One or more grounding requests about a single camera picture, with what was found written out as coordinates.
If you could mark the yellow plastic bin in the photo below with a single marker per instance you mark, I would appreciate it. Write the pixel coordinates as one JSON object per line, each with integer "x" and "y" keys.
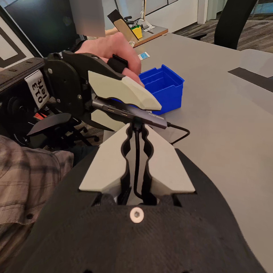
{"x": 137, "y": 33}

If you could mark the black board on white stand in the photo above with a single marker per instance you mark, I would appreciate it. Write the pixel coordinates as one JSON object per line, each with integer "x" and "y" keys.
{"x": 147, "y": 25}

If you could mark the black and wood board stand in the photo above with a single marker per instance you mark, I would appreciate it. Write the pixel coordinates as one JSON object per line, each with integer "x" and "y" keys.
{"x": 123, "y": 29}

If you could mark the black armrest office chair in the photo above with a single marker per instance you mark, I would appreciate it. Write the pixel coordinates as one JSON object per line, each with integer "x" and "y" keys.
{"x": 51, "y": 121}

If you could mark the person's left hand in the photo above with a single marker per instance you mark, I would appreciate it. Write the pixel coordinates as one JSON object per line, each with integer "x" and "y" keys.
{"x": 111, "y": 44}

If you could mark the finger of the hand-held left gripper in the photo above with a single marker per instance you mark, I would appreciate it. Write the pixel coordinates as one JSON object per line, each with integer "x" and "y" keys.
{"x": 119, "y": 89}
{"x": 106, "y": 119}

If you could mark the dark grey usb hub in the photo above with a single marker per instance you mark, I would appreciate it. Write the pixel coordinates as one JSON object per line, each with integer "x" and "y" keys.
{"x": 149, "y": 120}

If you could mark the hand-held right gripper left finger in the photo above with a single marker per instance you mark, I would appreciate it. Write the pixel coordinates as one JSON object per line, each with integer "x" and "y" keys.
{"x": 106, "y": 164}

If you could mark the tall black mesh chair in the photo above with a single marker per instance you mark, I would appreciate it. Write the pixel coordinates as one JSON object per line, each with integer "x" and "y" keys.
{"x": 230, "y": 25}

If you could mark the blue plastic bin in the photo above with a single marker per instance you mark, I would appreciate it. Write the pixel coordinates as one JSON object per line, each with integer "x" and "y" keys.
{"x": 168, "y": 100}

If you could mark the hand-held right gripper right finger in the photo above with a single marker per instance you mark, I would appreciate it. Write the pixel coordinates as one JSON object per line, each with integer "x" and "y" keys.
{"x": 168, "y": 164}

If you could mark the white and blue card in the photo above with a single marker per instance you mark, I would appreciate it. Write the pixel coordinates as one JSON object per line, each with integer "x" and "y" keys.
{"x": 144, "y": 55}

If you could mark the wooden background desk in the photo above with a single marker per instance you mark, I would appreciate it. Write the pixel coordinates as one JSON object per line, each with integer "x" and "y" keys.
{"x": 153, "y": 32}

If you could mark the black and white tag poster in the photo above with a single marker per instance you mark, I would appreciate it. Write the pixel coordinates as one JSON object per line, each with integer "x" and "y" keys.
{"x": 12, "y": 60}

